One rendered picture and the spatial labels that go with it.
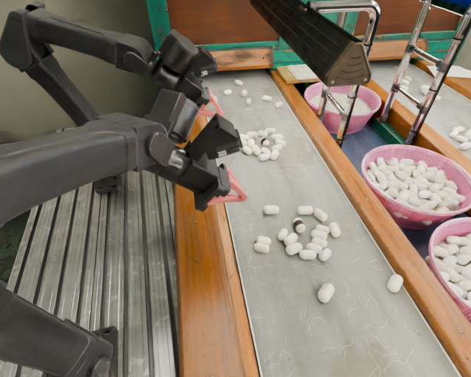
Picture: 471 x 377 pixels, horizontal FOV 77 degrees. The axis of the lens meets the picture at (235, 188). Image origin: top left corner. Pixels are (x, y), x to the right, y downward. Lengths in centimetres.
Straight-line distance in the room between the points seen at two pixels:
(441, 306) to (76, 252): 75
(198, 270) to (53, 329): 26
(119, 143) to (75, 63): 180
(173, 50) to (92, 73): 147
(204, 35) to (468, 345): 118
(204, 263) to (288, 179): 34
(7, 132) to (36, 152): 216
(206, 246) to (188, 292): 10
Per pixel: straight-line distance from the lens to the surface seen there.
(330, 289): 59
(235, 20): 129
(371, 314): 61
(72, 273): 77
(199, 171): 47
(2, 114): 241
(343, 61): 54
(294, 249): 62
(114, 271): 74
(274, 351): 55
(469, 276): 75
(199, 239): 62
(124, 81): 217
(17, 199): 31
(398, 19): 157
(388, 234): 70
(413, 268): 67
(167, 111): 47
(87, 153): 34
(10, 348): 39
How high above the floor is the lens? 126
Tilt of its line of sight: 43 degrees down
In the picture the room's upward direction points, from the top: straight up
